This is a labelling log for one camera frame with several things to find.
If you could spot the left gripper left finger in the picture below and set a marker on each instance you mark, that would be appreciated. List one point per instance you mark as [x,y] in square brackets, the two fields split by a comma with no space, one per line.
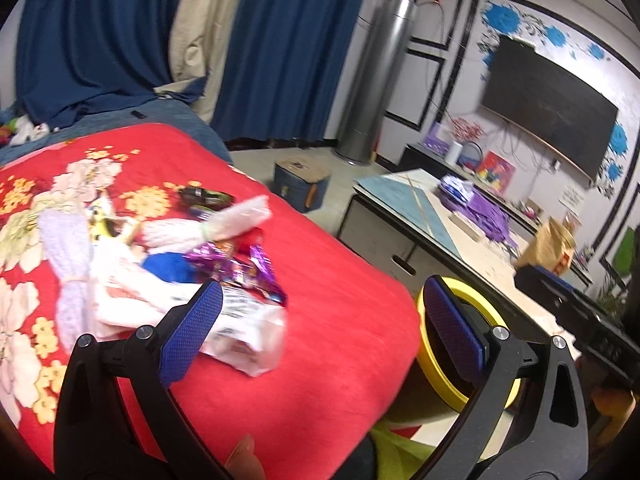
[116,419]

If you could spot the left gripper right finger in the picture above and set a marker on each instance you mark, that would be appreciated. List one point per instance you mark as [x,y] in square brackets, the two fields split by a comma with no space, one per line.
[525,419]

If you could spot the white plastic bag trash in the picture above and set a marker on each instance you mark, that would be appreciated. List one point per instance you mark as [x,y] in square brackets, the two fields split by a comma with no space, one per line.
[229,324]

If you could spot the blue rubber glove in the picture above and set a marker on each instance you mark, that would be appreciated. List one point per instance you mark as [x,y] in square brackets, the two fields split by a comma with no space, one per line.
[171,267]

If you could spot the purple candy wrapper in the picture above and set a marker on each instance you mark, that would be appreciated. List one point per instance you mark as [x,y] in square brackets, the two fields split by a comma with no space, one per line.
[251,270]

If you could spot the red round wrapper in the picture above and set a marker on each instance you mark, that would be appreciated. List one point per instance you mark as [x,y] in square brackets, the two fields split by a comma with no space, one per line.
[249,239]

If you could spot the dark green snack wrapper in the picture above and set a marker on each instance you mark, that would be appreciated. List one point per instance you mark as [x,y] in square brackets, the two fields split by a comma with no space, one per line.
[192,196]

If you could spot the pink white plastic wrapper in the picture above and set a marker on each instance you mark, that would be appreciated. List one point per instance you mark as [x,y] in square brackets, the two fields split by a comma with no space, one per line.
[182,235]

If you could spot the left forearm green sleeve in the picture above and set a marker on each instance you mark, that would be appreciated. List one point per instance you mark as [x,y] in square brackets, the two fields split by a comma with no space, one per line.
[397,458]

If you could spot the yellow rimmed black trash bin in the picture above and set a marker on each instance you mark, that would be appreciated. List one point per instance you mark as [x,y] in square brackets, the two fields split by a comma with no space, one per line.
[449,357]

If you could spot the right hand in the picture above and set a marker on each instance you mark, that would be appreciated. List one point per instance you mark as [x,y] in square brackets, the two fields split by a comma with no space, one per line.
[616,404]

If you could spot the left hand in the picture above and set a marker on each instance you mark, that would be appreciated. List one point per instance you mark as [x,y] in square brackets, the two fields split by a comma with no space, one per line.
[242,462]

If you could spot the brown paper bag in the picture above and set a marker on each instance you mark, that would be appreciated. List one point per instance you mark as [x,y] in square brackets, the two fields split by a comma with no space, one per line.
[553,248]

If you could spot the purple bag on table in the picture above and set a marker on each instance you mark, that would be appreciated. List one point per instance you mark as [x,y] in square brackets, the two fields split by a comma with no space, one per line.
[461,196]

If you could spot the coffee table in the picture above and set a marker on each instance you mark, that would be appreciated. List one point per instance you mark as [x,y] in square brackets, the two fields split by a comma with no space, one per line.
[398,224]

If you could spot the red floral blanket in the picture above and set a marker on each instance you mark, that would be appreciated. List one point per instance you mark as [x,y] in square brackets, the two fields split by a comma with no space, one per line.
[352,331]

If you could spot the white cup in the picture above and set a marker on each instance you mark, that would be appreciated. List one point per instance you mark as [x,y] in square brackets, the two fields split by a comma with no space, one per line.
[453,153]

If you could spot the silver tower air conditioner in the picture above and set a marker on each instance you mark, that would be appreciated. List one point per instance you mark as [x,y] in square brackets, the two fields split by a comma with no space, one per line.
[376,74]

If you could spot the blue storage stool box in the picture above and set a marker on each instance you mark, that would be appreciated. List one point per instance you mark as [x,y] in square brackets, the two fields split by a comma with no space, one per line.
[301,181]

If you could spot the blue denim sofa cover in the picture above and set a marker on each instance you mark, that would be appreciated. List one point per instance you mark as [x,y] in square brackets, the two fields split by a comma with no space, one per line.
[164,111]

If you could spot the blue curtain right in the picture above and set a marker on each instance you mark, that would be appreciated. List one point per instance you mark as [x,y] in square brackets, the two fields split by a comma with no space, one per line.
[284,62]

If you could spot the blue curtain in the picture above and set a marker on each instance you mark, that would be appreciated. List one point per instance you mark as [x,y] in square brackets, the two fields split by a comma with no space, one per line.
[81,57]
[284,62]

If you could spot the blue curtain left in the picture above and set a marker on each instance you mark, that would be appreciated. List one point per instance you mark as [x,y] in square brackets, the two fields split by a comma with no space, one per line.
[81,57]

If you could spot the beige curtain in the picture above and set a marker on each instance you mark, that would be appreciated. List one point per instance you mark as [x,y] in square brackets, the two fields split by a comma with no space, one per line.
[197,50]

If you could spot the colourful picture frame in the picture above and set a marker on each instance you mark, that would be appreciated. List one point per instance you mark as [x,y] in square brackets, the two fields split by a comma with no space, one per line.
[496,172]

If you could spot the wall mounted television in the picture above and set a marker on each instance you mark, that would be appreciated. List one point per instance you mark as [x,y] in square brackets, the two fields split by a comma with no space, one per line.
[549,102]

